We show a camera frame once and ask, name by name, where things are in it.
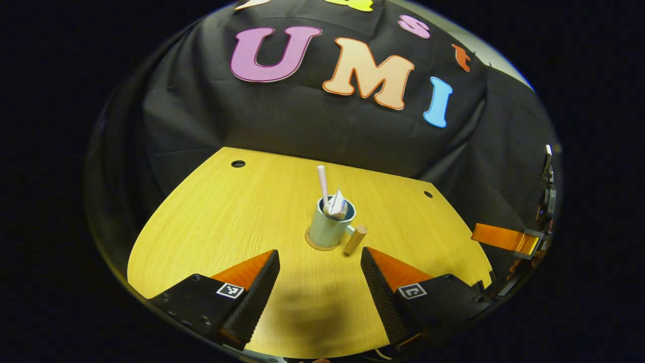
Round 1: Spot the wooden desktop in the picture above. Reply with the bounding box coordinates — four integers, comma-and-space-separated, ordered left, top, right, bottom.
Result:
127, 147, 493, 359

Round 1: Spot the pale pink toothbrush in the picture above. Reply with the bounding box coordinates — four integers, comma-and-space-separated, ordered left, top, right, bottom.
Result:
316, 165, 331, 207

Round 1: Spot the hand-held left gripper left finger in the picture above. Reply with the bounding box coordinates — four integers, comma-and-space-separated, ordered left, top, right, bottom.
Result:
147, 249, 281, 351

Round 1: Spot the black backdrop cloth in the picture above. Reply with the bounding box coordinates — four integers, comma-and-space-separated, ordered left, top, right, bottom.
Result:
86, 0, 560, 288

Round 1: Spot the white toothpaste tube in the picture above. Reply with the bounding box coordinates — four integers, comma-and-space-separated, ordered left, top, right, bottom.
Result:
324, 190, 348, 220

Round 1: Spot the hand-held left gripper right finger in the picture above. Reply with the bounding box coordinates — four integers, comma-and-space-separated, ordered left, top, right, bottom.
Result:
360, 247, 492, 348

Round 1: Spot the round cork coaster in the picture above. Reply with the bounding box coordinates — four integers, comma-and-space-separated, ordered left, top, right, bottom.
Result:
304, 227, 343, 252

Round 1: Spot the pale green cup wooden handle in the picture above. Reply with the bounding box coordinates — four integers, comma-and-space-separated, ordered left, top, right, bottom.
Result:
308, 196, 368, 255

